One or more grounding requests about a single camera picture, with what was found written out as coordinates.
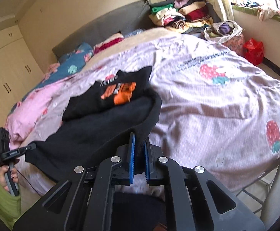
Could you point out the pink blanket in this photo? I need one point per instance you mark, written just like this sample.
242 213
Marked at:
21 122

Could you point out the left hand painted nails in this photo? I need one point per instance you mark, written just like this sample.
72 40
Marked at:
7 174

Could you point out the pink strawberry print duvet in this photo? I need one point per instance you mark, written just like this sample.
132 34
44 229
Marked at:
218 110

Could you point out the black sweater orange cuffs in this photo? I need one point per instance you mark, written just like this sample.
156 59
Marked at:
97 122

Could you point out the right stack folded clothes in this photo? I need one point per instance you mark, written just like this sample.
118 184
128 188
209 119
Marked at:
196 15

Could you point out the grey quilted headboard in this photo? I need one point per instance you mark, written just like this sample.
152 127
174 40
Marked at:
124 20

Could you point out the left stack folded clothes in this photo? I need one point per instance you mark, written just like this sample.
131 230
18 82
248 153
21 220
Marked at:
163 13

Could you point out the beige blanket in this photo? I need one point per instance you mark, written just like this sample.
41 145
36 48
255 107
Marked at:
128 43

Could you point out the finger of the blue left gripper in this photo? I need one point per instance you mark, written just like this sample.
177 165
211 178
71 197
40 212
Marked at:
26 149

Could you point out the green sleeve forearm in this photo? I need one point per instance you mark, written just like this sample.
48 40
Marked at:
10 208

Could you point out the teal floral leaf quilt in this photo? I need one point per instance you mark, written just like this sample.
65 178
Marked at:
68 65

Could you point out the cream wardrobe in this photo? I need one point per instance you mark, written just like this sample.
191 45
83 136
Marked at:
19 72

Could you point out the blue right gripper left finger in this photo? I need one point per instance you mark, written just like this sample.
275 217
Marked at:
131 157

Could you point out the bag with purple cloth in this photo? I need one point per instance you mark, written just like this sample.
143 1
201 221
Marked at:
227 33

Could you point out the red and cream pillow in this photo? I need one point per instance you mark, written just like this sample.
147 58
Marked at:
112 40

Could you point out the clothes on window sill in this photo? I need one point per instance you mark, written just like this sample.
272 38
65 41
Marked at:
262 12

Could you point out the stack folded clothes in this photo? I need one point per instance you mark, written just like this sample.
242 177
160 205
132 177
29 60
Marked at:
163 13
196 15

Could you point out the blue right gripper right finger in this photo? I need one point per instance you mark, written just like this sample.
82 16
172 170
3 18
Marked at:
146 148

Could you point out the red plastic bag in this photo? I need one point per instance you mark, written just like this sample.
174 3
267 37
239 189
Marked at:
254 51

